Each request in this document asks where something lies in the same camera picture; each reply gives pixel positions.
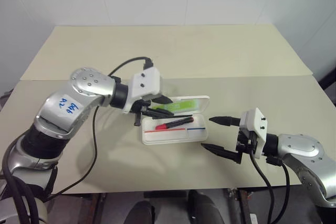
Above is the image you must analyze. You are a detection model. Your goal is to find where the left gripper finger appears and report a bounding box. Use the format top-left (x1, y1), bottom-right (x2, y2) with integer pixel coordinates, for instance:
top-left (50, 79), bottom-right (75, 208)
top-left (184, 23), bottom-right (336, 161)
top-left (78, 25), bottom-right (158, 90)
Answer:
top-left (143, 106), bottom-right (175, 119)
top-left (153, 95), bottom-right (173, 105)

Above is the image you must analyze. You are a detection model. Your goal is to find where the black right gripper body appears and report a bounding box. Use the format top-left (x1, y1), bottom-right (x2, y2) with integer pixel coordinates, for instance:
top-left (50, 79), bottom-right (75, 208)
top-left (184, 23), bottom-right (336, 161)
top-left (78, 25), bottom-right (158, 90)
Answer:
top-left (236, 127), bottom-right (260, 164)

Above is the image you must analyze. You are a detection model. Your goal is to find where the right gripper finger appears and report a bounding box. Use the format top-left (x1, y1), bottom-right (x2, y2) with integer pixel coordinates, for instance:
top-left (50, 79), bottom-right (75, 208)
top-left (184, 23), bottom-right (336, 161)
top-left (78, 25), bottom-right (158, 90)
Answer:
top-left (209, 116), bottom-right (242, 127)
top-left (201, 142), bottom-right (238, 163)

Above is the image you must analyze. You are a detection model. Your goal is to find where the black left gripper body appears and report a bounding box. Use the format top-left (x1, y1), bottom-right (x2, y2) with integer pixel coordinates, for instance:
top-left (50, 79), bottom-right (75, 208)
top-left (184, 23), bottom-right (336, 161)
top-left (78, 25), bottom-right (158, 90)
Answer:
top-left (131, 100), bottom-right (153, 127)

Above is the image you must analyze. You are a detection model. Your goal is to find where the green ruler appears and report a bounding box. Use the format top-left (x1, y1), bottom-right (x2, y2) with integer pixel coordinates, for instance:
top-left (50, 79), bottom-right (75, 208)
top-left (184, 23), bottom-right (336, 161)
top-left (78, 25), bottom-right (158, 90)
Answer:
top-left (151, 99), bottom-right (201, 112)

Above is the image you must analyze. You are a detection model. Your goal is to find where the black marker with red cap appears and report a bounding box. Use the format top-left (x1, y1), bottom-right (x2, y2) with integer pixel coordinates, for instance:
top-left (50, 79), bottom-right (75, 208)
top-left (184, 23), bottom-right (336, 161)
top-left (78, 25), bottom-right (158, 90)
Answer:
top-left (155, 117), bottom-right (195, 130)

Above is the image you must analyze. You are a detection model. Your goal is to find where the translucent white pencil case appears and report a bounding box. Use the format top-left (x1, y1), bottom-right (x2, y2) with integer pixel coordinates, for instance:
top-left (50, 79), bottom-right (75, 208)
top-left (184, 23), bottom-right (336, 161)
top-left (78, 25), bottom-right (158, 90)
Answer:
top-left (139, 94), bottom-right (211, 146)

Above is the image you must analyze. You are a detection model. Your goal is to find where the dark rounded shape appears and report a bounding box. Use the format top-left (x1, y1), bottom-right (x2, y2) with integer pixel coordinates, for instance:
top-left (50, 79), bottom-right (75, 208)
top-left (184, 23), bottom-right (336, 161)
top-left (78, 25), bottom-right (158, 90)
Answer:
top-left (125, 199), bottom-right (156, 224)
top-left (187, 189), bottom-right (229, 224)

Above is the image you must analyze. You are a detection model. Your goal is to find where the black angular object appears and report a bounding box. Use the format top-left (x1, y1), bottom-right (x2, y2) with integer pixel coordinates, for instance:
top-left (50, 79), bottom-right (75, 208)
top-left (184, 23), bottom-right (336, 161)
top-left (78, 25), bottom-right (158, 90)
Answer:
top-left (320, 66), bottom-right (336, 91)

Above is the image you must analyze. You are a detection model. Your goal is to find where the dark brown object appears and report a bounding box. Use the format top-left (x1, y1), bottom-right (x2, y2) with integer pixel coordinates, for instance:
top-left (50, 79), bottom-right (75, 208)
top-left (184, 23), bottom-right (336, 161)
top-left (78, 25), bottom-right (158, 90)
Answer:
top-left (0, 89), bottom-right (13, 109)

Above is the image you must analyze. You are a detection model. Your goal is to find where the silver robot torso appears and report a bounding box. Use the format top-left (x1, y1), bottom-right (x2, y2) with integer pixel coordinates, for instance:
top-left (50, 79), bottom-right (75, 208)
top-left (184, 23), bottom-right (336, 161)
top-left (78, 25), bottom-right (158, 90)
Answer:
top-left (0, 196), bottom-right (50, 224)

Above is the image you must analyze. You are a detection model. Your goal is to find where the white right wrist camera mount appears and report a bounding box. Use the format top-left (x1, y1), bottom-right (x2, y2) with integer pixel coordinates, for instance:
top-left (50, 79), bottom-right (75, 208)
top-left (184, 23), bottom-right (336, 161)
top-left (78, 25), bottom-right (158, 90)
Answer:
top-left (240, 108), bottom-right (268, 159)

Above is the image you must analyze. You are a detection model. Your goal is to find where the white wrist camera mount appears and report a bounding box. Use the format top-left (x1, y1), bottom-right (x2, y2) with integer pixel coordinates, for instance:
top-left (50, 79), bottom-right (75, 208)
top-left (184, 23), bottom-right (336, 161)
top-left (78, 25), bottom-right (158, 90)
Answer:
top-left (240, 108), bottom-right (268, 159)
top-left (122, 67), bottom-right (163, 114)

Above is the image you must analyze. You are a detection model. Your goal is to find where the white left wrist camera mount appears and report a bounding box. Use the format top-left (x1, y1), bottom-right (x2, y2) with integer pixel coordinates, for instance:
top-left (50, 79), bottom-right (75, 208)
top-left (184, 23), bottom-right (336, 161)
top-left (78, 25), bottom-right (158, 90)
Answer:
top-left (122, 67), bottom-right (163, 114)

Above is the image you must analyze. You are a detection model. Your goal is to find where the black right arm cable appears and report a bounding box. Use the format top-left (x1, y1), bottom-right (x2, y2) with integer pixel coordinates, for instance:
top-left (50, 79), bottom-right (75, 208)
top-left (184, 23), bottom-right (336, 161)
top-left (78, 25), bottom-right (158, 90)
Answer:
top-left (266, 155), bottom-right (291, 224)
top-left (249, 152), bottom-right (276, 224)

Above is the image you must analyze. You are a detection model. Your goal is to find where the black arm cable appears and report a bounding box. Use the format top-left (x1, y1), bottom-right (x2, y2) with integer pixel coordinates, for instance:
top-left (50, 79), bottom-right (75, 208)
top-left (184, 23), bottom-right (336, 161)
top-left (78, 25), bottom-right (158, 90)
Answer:
top-left (266, 155), bottom-right (291, 224)
top-left (249, 152), bottom-right (276, 224)
top-left (48, 56), bottom-right (154, 200)

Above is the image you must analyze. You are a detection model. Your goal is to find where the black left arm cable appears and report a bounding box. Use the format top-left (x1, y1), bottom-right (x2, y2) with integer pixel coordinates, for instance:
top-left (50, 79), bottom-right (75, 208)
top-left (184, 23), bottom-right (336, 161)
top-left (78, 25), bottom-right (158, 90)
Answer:
top-left (48, 56), bottom-right (154, 200)

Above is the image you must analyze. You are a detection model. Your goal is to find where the thick black body cable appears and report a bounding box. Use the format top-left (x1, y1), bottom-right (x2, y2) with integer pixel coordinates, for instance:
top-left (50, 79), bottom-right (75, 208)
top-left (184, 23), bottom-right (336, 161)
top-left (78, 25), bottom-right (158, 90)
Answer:
top-left (0, 133), bottom-right (41, 224)

